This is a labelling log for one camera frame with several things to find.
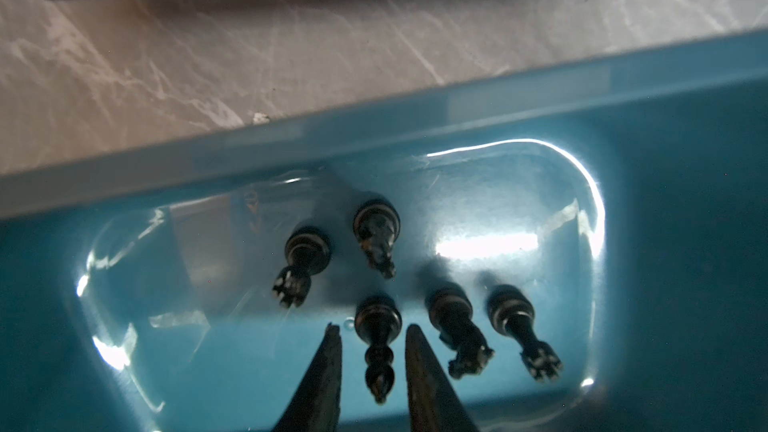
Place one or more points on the black chess rook piece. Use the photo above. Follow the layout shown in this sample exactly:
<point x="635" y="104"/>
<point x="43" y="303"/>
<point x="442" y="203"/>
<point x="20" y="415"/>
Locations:
<point x="308" y="253"/>
<point x="512" y="315"/>

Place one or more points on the black chess bishop piece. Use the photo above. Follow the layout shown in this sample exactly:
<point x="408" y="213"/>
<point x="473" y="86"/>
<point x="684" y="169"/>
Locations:
<point x="378" y="323"/>

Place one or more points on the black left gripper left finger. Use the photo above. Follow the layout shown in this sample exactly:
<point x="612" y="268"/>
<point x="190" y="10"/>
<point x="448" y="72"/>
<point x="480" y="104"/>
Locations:
<point x="315" y="406"/>

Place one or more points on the teal tray with black pieces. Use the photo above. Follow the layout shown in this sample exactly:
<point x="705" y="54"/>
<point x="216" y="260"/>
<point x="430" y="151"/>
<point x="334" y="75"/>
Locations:
<point x="625" y="197"/>

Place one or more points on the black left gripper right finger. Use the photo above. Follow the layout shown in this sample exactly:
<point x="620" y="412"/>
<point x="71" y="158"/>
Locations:
<point x="432" y="402"/>

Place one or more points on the black chess knight piece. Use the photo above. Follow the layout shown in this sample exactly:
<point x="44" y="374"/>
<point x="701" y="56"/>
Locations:
<point x="376" y="227"/>
<point x="451" y="314"/>

